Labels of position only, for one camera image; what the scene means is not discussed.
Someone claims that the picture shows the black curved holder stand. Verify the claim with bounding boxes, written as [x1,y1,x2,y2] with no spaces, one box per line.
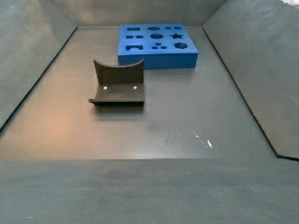
[89,60,146,105]

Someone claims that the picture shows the blue shape-sorting block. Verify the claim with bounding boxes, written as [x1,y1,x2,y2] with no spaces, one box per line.
[118,24,199,69]

